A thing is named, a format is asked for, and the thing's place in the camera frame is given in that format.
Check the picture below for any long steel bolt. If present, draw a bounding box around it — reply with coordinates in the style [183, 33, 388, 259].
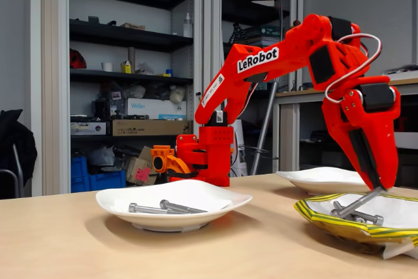
[128, 203, 190, 216]
[159, 199, 209, 214]
[330, 187, 386, 218]

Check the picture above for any white storage box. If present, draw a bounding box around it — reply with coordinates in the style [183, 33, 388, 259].
[394, 131, 418, 150]

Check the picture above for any white tray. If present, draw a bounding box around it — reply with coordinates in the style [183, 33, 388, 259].
[381, 64, 418, 78]

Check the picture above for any grey wooden-top workbench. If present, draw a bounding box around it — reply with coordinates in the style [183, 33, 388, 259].
[274, 78, 418, 172]

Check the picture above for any white square plate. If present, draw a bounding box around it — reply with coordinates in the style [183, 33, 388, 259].
[276, 167, 372, 197]
[95, 179, 253, 233]

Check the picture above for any silver coat stand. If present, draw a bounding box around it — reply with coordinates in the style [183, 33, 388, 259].
[249, 0, 303, 176]

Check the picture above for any yellow green striped plate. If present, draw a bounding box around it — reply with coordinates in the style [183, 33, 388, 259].
[293, 192, 418, 260]

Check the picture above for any black flexible tripod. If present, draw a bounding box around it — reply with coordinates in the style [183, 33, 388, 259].
[229, 22, 248, 45]

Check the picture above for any white soft bag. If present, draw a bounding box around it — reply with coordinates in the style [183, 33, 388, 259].
[169, 85, 187, 104]

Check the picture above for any grey metal shelf cabinet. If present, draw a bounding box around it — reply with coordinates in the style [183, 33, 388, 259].
[31, 0, 205, 197]
[204, 0, 304, 176]

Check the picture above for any white plastic bottle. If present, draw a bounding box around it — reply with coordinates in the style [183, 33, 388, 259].
[183, 12, 194, 38]

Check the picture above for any white Weller box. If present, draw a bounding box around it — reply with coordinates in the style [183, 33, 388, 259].
[127, 97, 187, 120]

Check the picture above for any long brown cardboard box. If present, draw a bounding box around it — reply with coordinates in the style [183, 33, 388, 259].
[112, 119, 193, 137]

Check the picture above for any cardboard box pink sticker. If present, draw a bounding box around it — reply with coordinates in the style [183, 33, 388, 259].
[125, 146, 160, 186]

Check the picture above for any cardboard tube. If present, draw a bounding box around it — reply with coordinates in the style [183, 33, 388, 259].
[127, 46, 137, 74]

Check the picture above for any flat cardboard box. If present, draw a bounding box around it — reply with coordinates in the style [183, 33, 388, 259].
[120, 22, 146, 31]

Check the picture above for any low blue plastic crate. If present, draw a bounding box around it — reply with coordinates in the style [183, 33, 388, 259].
[88, 170, 127, 191]

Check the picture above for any flat white printed box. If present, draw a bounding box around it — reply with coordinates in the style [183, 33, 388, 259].
[70, 122, 107, 137]

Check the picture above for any tall blue plastic crate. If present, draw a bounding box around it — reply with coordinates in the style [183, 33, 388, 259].
[71, 156, 89, 193]

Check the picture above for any red black helmet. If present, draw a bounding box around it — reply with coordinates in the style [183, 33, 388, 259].
[69, 48, 88, 70]

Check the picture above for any black jacket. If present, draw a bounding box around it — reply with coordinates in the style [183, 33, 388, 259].
[0, 108, 39, 188]

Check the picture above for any white servo cable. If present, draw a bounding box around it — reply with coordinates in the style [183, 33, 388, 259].
[325, 32, 383, 105]

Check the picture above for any orange printed mount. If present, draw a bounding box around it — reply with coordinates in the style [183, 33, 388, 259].
[150, 144, 199, 180]

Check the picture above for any metal chair frame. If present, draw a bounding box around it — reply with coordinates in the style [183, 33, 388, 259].
[0, 143, 25, 199]

